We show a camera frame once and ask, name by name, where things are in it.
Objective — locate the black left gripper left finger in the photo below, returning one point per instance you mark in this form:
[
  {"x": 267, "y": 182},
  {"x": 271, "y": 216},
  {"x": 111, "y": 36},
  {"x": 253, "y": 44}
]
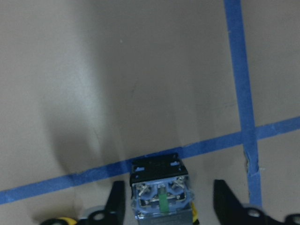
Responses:
[{"x": 114, "y": 210}]

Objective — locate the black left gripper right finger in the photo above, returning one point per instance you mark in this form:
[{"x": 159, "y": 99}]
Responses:
[{"x": 230, "y": 211}]

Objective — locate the yellow push button switch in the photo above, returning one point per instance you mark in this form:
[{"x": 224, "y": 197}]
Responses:
[
  {"x": 59, "y": 221},
  {"x": 161, "y": 192}
]

